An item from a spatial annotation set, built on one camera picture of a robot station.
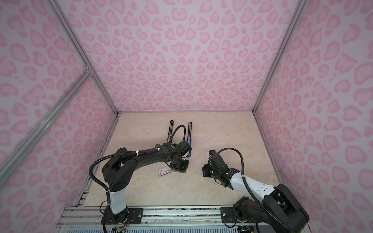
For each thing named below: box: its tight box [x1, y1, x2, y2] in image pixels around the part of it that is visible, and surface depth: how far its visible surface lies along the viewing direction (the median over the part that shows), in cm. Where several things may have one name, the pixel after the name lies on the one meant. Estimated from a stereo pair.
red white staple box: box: [158, 166, 171, 177], surface depth 90 cm
